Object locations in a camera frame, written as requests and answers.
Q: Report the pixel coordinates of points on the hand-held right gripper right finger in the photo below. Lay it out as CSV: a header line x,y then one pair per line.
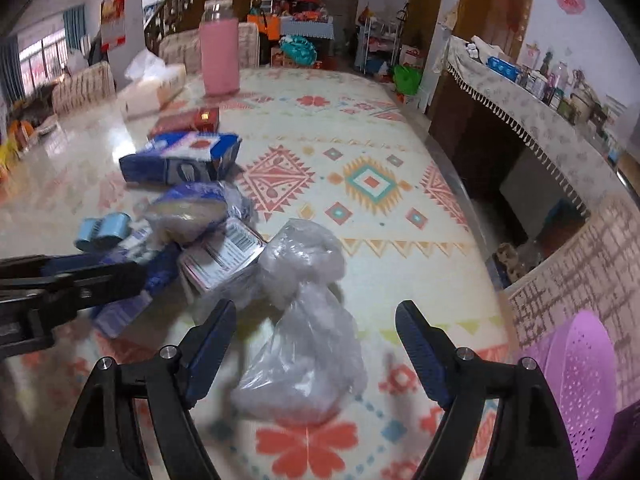
x,y
425,360

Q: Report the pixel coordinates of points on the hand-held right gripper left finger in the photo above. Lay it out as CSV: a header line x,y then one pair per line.
x,y
212,355

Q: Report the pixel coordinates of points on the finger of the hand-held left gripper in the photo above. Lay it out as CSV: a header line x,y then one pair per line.
x,y
100,280
25,330

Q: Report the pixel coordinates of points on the white blue tissue packet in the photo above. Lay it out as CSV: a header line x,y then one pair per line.
x,y
122,312

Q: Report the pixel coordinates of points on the light blue tape roll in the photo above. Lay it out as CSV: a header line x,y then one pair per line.
x,y
102,232

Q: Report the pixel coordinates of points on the dark blue snack packet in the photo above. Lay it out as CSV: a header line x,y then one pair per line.
x,y
162,270

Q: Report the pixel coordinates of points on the clear plastic bag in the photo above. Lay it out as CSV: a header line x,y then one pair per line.
x,y
305,340

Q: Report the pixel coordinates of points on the white packet with barcode label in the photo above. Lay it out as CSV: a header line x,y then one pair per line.
x,y
220,260

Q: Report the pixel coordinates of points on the blue bread bag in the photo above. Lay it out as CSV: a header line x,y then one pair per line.
x,y
200,210

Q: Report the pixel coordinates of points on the blue toothpaste box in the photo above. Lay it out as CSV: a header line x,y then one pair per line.
x,y
170,165

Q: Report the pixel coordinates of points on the purple plastic basket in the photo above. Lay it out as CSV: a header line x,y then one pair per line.
x,y
580,400

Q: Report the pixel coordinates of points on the patterned fabric chair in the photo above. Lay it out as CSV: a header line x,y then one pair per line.
x,y
82,87
565,270
182,45

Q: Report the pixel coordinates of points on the dark red flat box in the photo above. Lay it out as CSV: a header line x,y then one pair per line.
x,y
185,122

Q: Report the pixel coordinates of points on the white tissue box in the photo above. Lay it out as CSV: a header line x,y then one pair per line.
x,y
150,92

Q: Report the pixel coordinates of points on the teal curtain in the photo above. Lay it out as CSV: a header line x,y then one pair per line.
x,y
75,27
10,70

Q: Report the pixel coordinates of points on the pink thermos bottle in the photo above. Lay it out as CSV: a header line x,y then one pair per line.
x,y
219,55

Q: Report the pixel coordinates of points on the sideboard with patterned cloth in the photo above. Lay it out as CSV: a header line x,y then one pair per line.
x,y
525,105

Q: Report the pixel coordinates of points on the green bag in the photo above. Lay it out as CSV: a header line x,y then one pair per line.
x,y
407,80

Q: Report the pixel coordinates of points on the orange bag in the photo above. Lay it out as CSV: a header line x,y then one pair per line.
x,y
265,27

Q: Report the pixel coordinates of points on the teal bag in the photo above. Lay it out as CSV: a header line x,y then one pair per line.
x,y
297,50

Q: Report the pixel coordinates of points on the group of bottles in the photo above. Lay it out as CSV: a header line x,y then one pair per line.
x,y
565,90

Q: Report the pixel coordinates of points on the red wall calendar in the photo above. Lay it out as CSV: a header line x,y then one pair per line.
x,y
112,20

